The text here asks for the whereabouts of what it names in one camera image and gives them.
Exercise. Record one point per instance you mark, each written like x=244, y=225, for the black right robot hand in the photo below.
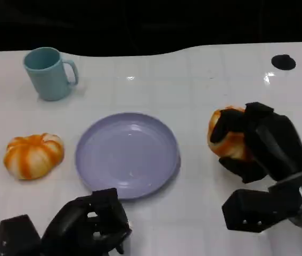
x=276, y=141

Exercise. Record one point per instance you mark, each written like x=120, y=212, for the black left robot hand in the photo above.
x=73, y=226

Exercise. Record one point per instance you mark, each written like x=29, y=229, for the orange white toy bread roll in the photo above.
x=33, y=156
x=232, y=145

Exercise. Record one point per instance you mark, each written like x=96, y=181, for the black round table grommet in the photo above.
x=283, y=62

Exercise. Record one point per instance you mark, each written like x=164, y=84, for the lilac plate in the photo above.
x=126, y=156

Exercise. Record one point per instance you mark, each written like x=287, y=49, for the pale green mug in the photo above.
x=49, y=80

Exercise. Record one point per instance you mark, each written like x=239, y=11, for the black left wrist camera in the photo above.
x=16, y=236

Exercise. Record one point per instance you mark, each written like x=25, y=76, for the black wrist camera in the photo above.
x=254, y=210
x=16, y=236

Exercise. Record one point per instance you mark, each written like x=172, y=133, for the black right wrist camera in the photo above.
x=254, y=210

